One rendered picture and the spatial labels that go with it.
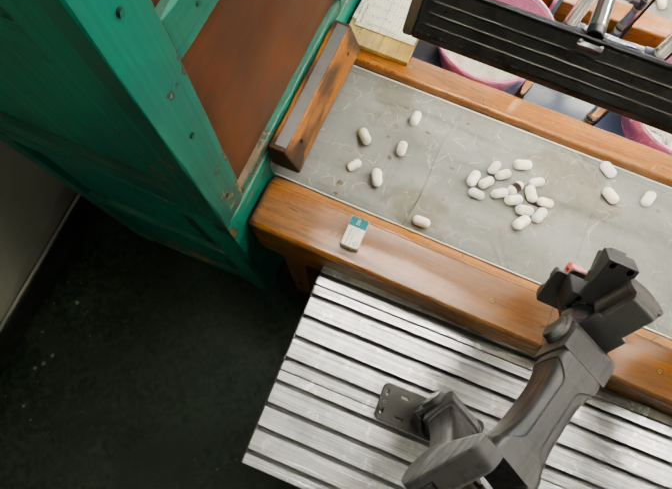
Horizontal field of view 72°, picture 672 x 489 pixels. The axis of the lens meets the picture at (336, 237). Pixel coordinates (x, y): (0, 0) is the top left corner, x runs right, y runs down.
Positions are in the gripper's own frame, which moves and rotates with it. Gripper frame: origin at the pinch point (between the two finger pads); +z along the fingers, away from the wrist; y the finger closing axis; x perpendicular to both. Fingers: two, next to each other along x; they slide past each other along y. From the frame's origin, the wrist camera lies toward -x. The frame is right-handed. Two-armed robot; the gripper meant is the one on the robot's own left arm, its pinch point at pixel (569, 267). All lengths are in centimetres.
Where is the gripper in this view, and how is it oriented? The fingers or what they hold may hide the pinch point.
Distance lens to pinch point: 91.7
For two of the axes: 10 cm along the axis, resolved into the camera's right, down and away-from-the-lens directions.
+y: -9.1, -4.1, 0.9
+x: -2.9, 7.8, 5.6
